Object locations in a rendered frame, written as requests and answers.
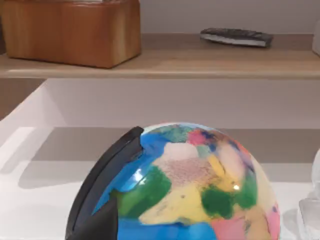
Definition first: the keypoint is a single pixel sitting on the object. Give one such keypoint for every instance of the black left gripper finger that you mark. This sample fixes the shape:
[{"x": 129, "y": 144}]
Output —
[{"x": 102, "y": 225}]

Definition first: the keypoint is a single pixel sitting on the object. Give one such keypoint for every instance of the wooden shelf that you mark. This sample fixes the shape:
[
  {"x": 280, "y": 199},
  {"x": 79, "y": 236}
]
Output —
[{"x": 175, "y": 62}]

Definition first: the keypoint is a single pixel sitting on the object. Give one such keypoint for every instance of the wooden box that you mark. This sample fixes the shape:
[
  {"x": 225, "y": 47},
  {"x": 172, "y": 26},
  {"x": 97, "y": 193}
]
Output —
[{"x": 72, "y": 30}]

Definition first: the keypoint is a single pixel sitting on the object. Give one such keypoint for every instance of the translucent white object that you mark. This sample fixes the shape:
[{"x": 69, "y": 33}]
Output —
[{"x": 312, "y": 215}]

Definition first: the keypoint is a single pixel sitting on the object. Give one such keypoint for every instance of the dark grey remote control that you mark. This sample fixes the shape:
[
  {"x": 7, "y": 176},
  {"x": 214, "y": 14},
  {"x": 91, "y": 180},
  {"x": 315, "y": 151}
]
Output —
[{"x": 235, "y": 37}]

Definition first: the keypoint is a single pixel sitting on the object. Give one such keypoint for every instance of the colourful globe with black frame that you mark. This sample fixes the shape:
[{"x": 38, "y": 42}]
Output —
[{"x": 190, "y": 185}]

